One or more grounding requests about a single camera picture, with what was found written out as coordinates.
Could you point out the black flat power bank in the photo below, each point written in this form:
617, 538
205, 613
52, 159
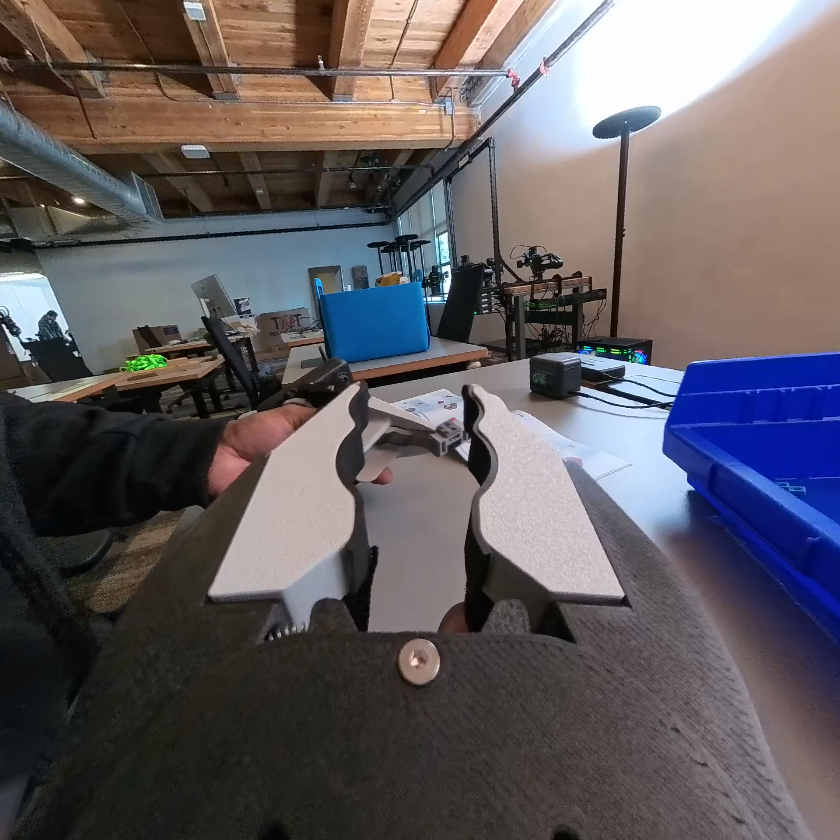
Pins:
604, 369

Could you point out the person's left forearm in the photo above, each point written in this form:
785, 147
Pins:
118, 459

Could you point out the green toy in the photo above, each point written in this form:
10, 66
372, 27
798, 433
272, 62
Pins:
144, 363

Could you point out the small cardboard box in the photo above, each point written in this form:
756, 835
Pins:
157, 336

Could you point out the blue plastic bin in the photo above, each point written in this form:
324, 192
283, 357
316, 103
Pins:
754, 446

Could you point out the grey electrical box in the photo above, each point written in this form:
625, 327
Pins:
447, 106

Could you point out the black metal frame stand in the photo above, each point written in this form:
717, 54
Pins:
492, 216

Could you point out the silver air duct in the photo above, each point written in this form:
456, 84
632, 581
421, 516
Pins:
65, 164

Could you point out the computer with coloured lights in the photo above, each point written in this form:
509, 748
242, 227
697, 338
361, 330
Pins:
617, 351

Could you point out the brown framed picture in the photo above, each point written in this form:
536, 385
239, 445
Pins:
326, 279

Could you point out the blue felt desk divider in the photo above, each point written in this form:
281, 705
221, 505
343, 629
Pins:
374, 321

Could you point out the row of black stools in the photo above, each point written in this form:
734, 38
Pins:
400, 253

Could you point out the black monitor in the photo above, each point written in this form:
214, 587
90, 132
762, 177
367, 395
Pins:
463, 305

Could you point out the red grey brick model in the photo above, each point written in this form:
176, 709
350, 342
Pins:
449, 438

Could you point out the brick instruction booklet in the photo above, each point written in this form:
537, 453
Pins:
544, 433

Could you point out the small duct grille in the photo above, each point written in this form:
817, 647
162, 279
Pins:
148, 197

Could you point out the silver monitor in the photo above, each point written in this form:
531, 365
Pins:
213, 295

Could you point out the yellow object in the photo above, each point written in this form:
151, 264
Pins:
388, 279

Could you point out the black power adapter box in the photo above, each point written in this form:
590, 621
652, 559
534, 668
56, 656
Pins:
554, 375

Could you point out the black vertical pipe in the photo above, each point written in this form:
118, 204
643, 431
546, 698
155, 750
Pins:
538, 65

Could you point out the black office chair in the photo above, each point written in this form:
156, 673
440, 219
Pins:
239, 361

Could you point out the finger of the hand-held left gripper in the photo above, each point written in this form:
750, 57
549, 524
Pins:
394, 420
407, 447

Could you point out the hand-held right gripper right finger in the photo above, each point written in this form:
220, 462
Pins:
544, 525

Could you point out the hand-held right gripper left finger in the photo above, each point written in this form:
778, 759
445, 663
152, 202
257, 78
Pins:
289, 525

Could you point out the cardboard box red print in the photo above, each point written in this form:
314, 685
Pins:
282, 328

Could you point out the person's black jacket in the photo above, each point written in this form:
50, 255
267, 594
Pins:
39, 656

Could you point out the person's left hand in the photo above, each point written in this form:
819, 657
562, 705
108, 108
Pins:
243, 446

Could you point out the white wall access point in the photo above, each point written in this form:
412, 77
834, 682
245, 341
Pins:
195, 151

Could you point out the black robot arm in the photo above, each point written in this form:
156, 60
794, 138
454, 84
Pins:
538, 259

